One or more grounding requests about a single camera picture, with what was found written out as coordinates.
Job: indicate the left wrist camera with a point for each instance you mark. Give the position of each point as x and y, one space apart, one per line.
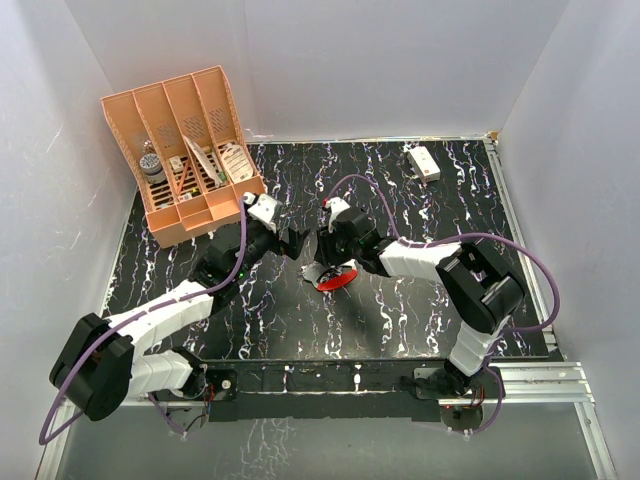
266 210

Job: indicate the red black keyring holder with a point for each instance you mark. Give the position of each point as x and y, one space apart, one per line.
329 278

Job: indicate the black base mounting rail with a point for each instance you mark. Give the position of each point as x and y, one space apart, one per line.
337 389

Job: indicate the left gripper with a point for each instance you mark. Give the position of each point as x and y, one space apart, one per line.
295 239

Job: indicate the grey round jar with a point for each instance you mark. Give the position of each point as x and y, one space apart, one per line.
152 168

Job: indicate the peach plastic desk organizer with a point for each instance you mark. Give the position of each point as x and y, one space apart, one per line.
153 119

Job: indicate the white box red label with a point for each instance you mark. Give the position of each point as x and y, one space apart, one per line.
424 164

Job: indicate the small white card box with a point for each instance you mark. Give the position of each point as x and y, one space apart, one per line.
176 164

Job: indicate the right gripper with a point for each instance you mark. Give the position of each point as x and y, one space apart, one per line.
325 251

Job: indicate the white paper packet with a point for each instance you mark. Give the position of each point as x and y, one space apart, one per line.
204 161

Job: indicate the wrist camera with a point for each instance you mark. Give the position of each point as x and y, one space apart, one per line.
334 207
266 210

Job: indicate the white labelled pouch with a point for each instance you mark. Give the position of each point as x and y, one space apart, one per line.
236 163

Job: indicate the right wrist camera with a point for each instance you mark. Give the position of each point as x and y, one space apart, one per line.
334 207

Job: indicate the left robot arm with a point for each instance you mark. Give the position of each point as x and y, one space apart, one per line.
106 360

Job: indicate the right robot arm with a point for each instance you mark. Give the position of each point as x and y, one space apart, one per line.
484 289

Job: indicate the orange pencil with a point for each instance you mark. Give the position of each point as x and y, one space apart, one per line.
183 177

